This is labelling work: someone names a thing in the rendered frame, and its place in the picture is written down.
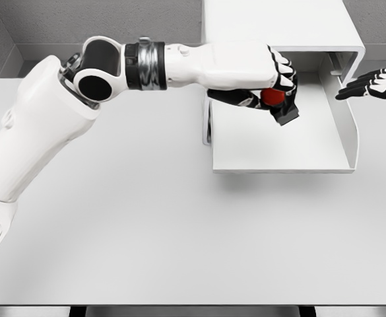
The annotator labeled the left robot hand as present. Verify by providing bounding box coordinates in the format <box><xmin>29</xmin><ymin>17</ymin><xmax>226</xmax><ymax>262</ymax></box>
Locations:
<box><xmin>207</xmin><ymin>41</ymin><xmax>298</xmax><ymax>110</ymax></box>

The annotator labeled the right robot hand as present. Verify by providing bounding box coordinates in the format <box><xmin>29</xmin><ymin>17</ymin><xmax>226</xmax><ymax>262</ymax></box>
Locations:
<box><xmin>335</xmin><ymin>67</ymin><xmax>386</xmax><ymax>143</ymax></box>

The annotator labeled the white tabletop storage cabinet shell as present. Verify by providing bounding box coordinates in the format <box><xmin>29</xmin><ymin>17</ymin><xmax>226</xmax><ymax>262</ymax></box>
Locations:
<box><xmin>201</xmin><ymin>0</ymin><xmax>366</xmax><ymax>147</ymax></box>

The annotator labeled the black load switch red knob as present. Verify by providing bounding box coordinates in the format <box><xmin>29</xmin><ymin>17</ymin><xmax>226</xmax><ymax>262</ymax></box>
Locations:
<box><xmin>261</xmin><ymin>87</ymin><xmax>301</xmax><ymax>127</ymax></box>

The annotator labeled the white cabinet drawer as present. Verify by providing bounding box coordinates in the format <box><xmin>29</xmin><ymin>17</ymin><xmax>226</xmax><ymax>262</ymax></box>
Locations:
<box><xmin>209</xmin><ymin>52</ymin><xmax>360</xmax><ymax>175</ymax></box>

